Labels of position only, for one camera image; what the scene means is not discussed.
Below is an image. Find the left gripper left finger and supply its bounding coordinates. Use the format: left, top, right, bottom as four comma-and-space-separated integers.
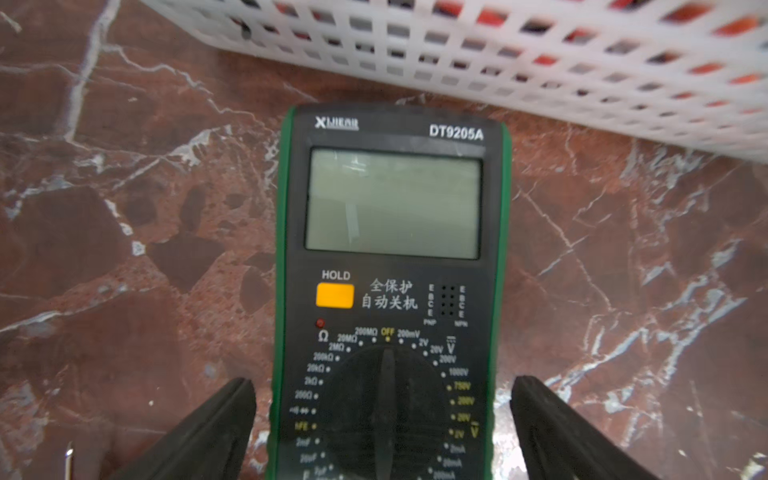
111, 377, 257, 480

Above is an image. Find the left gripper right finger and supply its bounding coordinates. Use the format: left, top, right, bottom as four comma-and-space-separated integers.
510, 376, 657, 480

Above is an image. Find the green multimeter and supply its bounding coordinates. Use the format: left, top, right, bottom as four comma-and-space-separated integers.
266, 103, 511, 479

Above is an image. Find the white plastic perforated basket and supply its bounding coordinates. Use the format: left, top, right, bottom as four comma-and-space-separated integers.
151, 0, 767, 163

